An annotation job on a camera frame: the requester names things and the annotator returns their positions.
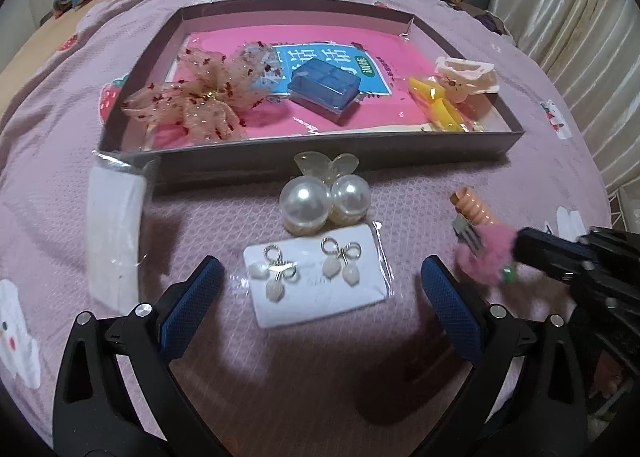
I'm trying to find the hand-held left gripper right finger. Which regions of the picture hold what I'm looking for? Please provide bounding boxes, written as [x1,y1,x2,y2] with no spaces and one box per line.
[421,256,588,457]

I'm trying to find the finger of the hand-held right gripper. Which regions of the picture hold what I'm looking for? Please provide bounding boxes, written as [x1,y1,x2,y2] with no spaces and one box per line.
[514,228,591,279]

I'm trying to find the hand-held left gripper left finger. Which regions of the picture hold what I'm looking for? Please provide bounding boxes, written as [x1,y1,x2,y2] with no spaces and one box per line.
[52,256,236,457]

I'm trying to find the pink pompom hair clip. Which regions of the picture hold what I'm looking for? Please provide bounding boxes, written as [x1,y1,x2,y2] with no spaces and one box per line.
[452,214,523,288]

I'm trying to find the earring card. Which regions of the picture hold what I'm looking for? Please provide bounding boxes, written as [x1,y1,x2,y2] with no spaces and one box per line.
[235,222,393,328]

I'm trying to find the grey cardboard box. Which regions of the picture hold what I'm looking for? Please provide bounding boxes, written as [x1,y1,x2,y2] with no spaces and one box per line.
[97,0,526,195]

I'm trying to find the yellow hair clip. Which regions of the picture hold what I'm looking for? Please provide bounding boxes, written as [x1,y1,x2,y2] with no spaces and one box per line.
[407,76,468,133]

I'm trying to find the cream claw clip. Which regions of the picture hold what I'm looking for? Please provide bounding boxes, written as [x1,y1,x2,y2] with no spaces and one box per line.
[432,56,501,103]

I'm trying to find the sheer bow hair clip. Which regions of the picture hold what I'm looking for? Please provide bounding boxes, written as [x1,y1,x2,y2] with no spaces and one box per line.
[121,40,296,143]

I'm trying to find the small blue box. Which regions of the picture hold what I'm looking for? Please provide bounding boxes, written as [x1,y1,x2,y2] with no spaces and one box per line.
[287,60,363,125]

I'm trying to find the person's right hand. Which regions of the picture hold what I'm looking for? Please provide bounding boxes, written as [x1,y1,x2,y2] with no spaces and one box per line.
[587,352,628,400]

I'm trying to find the white packaged hair clip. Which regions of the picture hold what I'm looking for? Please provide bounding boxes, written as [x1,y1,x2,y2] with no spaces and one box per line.
[85,152,161,315]

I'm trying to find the purple printed blanket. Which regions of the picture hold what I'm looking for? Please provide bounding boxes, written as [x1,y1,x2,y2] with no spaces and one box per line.
[0,0,616,457]

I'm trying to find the pearl cherry hair clip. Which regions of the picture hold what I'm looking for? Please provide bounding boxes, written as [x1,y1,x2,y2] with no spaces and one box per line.
[279,151,372,238]

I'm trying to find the pink book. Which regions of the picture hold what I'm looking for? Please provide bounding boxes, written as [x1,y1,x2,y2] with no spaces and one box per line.
[150,32,436,148]

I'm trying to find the cream curtain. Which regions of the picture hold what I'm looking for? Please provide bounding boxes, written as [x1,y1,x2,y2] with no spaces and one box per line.
[487,0,640,233]

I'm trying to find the orange spiral hair tie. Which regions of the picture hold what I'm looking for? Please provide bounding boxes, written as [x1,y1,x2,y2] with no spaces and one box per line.
[450,186,498,228]

